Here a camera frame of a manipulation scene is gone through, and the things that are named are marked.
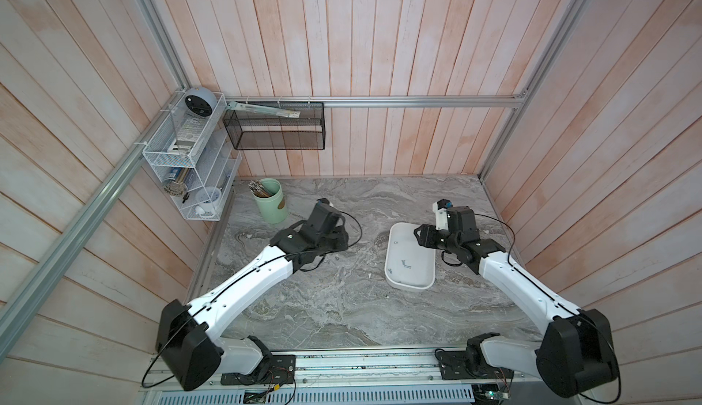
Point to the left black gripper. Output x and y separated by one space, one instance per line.
343 237

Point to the white wire shelf rack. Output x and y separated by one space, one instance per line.
188 152

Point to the green cup with utensils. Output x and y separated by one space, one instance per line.
270 199

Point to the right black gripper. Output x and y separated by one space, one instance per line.
428 231

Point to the black wire mesh basket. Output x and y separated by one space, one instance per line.
276 126

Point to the horizontal aluminium wall rail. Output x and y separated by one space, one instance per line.
415 101

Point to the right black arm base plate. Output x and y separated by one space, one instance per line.
456 365

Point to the white mug on shelf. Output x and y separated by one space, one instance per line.
207 199

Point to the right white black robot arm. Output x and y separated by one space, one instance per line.
576 351

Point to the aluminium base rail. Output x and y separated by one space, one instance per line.
409 375

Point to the round grey alarm clock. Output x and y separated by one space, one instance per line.
201 101

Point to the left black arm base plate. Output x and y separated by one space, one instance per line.
276 369

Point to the white rectangular storage tray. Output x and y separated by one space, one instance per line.
408 266

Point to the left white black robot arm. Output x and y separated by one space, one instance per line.
189 337

